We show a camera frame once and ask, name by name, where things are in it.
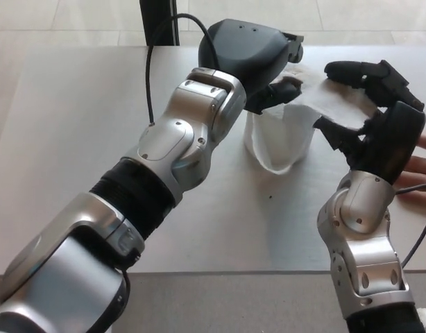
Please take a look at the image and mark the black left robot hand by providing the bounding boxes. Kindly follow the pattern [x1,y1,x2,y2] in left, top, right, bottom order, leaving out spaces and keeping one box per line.
[198,19,306,115]

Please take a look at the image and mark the person's bare hand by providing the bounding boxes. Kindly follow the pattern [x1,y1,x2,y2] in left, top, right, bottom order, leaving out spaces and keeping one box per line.
[395,133,426,200]

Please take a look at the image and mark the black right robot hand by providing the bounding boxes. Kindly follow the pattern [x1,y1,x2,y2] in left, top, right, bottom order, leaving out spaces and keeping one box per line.
[313,59,426,185]

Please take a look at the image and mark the white toilet paper roll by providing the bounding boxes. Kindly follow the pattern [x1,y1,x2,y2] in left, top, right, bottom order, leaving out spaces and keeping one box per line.
[243,65,379,174]

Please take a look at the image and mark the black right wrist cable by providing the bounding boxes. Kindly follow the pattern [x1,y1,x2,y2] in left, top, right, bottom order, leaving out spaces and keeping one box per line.
[395,183,426,268]

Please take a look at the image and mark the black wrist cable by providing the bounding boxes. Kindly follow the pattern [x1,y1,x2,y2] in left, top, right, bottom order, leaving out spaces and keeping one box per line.
[146,12,221,126]
[395,183,426,268]

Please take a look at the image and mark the black door frame post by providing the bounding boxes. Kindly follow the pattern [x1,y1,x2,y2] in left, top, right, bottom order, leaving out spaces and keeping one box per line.
[139,0,181,46]

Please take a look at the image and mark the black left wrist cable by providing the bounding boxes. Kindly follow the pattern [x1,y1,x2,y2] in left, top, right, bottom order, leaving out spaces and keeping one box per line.
[146,12,221,126]

